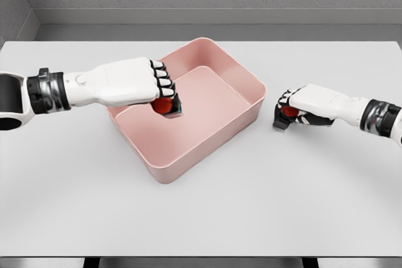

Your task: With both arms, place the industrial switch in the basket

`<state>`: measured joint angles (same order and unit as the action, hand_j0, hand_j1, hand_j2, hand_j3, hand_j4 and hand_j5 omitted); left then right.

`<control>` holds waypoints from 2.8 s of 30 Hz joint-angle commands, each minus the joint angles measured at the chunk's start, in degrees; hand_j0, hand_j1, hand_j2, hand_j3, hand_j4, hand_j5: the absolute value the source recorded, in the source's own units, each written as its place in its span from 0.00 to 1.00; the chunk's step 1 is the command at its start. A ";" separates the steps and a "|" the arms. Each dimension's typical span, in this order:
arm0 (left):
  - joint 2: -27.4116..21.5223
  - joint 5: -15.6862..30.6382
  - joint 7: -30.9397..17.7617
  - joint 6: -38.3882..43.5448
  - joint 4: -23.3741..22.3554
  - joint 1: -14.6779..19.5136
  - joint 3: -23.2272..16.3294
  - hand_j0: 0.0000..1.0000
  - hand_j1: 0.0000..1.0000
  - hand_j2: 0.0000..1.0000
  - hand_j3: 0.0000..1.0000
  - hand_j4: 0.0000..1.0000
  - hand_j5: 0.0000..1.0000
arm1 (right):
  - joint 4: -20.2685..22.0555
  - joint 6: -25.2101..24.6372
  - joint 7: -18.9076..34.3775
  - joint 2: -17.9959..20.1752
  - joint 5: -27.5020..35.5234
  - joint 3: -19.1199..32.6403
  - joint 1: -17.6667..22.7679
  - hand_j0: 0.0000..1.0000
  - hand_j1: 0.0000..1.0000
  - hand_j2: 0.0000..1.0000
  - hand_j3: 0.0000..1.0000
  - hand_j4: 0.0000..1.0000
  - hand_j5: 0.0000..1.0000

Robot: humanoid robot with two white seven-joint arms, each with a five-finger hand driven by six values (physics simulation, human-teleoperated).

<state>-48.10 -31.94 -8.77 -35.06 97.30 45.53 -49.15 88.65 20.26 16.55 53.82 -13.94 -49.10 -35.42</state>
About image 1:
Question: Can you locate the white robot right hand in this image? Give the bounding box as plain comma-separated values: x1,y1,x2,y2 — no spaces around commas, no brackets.
272,83,335,131

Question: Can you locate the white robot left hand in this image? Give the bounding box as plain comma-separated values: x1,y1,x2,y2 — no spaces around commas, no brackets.
99,56,183,121

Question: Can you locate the red button industrial switch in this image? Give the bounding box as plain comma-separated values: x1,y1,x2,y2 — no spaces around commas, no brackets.
150,92,184,121
272,105,302,132

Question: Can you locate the pink rectangular basket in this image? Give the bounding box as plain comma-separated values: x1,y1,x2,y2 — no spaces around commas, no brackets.
106,37,267,185

